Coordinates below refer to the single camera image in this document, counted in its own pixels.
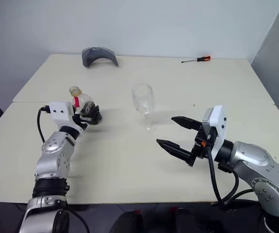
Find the red tape strip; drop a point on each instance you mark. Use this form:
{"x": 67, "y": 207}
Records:
{"x": 77, "y": 103}

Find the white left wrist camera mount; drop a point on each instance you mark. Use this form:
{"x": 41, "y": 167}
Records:
{"x": 60, "y": 111}

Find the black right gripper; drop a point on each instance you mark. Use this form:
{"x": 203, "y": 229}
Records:
{"x": 202, "y": 145}

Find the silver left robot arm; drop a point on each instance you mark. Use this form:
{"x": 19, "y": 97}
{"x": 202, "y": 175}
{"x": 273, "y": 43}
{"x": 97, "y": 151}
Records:
{"x": 54, "y": 155}

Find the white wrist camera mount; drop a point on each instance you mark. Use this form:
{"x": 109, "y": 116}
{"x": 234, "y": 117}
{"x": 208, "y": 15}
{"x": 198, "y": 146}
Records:
{"x": 60, "y": 111}
{"x": 218, "y": 126}

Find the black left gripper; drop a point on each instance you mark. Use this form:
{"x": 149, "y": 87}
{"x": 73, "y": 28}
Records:
{"x": 78, "y": 122}

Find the clear wine glass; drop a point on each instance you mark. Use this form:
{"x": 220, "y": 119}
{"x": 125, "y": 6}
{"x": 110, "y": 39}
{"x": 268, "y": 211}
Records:
{"x": 142, "y": 99}

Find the yellow bottle cap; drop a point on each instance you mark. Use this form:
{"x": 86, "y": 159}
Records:
{"x": 71, "y": 91}

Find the grey curved visor shell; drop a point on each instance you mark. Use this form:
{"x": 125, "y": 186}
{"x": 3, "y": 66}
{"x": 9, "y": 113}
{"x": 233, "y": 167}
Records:
{"x": 92, "y": 57}

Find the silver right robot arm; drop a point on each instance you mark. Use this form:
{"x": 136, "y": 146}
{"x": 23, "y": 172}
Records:
{"x": 255, "y": 157}

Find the clear plastic bottle dark contents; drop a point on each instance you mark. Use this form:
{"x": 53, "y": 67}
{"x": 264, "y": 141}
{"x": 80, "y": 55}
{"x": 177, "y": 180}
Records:
{"x": 86, "y": 100}

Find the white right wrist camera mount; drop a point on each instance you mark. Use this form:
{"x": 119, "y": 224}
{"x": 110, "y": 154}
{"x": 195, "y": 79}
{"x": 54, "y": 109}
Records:
{"x": 218, "y": 126}

